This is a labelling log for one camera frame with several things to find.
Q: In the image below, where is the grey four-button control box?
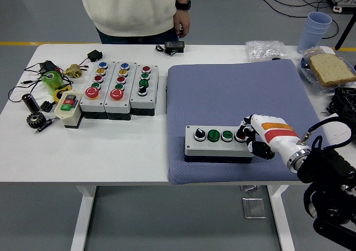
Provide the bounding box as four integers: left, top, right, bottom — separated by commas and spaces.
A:
129, 64, 160, 117
184, 125, 255, 164

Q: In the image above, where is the brass valve fitting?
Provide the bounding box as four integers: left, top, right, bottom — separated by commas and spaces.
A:
61, 63, 84, 79

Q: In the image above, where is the person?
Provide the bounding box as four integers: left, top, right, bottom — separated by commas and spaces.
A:
80, 0, 179, 45

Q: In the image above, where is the black pen tool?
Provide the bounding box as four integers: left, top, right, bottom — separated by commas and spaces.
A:
34, 116, 60, 135

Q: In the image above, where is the green translucent roll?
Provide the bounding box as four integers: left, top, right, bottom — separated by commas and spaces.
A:
41, 70, 65, 95

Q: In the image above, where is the yellow tape roll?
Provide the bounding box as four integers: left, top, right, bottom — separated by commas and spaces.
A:
53, 87, 72, 105

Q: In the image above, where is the black cord with plug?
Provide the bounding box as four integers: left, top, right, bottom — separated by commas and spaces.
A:
7, 78, 48, 104

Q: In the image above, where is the black red wired module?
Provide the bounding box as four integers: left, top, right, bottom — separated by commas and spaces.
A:
38, 60, 62, 75

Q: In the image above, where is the person's left hand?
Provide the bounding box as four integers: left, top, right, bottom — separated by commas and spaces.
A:
172, 9, 192, 39

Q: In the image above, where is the blue-grey quilted mat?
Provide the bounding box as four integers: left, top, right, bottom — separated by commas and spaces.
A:
166, 58, 339, 185

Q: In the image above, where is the black wrist watch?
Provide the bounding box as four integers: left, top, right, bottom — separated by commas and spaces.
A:
175, 0, 192, 12

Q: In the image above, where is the black finned heat sink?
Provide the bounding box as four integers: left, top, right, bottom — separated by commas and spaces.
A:
40, 100, 57, 113

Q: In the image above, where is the black cylinder capacitor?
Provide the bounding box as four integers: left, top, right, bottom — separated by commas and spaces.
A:
22, 92, 41, 112

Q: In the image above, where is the white table leg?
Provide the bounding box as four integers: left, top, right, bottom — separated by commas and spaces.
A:
266, 184, 295, 251
70, 185, 97, 251

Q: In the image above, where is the cream red-green switch box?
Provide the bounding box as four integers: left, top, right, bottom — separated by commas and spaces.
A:
53, 90, 84, 129

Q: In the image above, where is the bread slice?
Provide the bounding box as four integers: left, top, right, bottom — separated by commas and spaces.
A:
309, 53, 356, 86

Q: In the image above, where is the clear plastic bread bag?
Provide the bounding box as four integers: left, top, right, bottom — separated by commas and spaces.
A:
299, 47, 356, 95

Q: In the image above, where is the clear bubble plastic bag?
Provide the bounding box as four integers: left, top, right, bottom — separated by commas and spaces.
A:
245, 40, 289, 62

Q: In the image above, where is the black servo with wires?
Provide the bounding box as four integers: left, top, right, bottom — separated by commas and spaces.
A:
75, 49, 103, 68

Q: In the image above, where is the metal floor plate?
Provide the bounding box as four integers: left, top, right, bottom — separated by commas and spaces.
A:
241, 197, 267, 220

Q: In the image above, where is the pale blue plastic cup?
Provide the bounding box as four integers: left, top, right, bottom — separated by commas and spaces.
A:
296, 27, 329, 54
306, 11, 333, 29
304, 22, 330, 35

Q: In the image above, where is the white paper card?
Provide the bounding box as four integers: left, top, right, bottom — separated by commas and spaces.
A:
324, 114, 356, 149

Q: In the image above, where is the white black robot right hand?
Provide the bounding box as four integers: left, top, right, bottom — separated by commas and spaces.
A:
236, 114, 301, 160

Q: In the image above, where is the open metal floor socket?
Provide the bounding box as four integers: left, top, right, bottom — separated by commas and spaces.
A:
240, 184, 262, 193

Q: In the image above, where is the grey five-button emergency-stop box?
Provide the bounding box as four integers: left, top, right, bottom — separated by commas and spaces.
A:
80, 61, 117, 120
104, 61, 139, 121

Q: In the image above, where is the black digital meter with cable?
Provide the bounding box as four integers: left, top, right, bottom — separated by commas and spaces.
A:
155, 41, 186, 58

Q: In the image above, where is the black metal gear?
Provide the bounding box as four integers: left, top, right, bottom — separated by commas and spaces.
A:
26, 111, 47, 130

